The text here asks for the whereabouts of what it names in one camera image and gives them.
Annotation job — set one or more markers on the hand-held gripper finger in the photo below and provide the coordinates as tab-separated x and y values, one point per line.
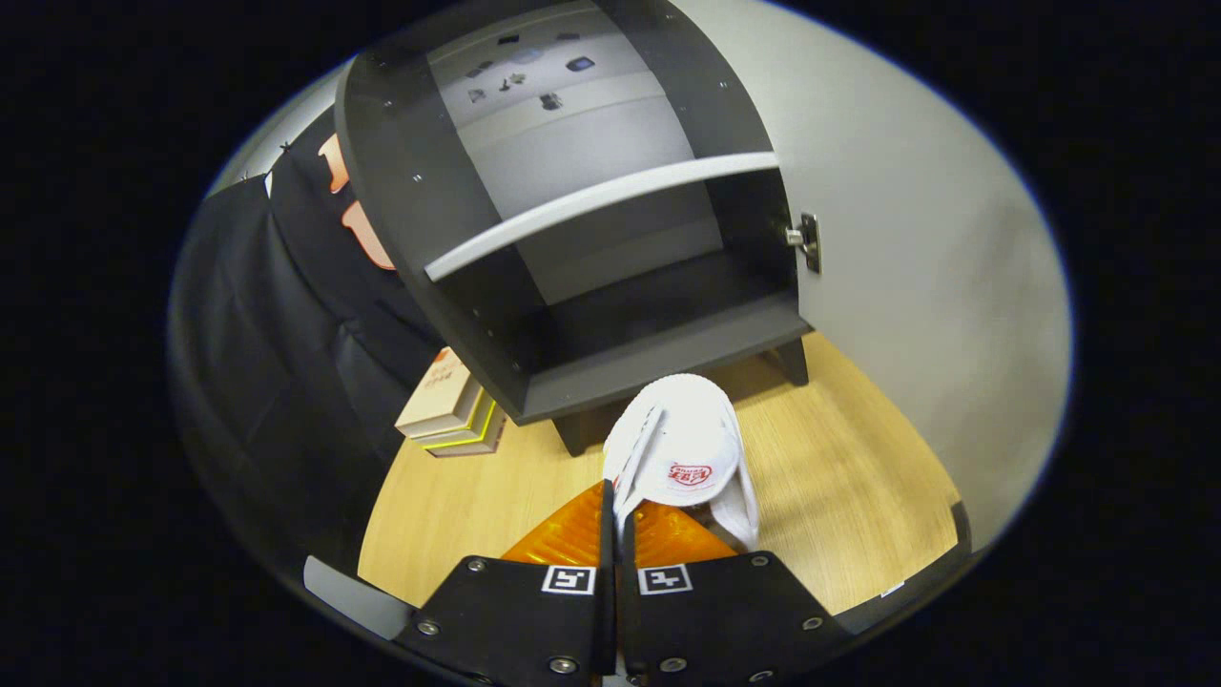
625	620
608	611

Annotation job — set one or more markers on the white canvas shoe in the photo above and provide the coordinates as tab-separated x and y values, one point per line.
682	439

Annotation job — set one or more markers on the dark grey shoe cabinet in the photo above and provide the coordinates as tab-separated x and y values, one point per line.
658	353

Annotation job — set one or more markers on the beige shoe cabinet door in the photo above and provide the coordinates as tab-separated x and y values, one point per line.
906	239

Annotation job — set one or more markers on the metal door hinge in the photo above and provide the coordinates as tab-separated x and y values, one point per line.
811	243

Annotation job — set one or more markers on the thin brown book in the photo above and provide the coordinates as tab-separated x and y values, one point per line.
477	450

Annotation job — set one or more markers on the beige paperback book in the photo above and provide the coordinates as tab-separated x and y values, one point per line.
439	401

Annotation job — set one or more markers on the black backdrop cloth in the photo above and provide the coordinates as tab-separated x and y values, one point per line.
267	334

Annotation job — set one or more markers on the row of black cloth clips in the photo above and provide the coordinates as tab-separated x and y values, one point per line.
283	147

